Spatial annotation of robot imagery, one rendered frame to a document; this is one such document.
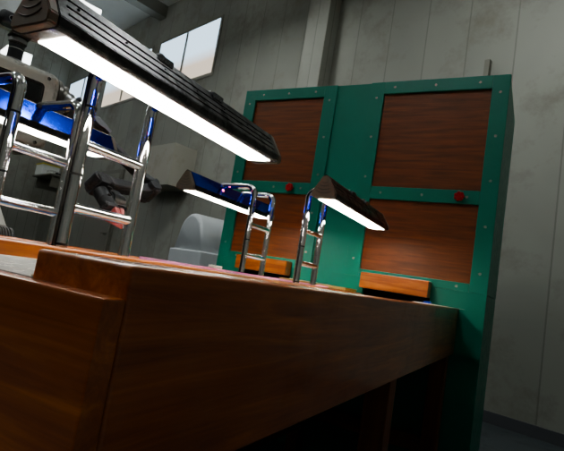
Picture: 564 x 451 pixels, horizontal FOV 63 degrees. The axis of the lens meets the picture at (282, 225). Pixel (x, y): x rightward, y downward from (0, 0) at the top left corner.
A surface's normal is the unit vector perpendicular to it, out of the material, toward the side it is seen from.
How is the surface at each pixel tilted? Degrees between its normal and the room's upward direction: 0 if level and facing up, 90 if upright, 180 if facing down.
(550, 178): 90
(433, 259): 90
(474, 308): 90
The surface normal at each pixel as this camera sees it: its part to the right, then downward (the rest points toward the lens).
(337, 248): -0.47, -0.18
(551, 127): -0.68, -0.19
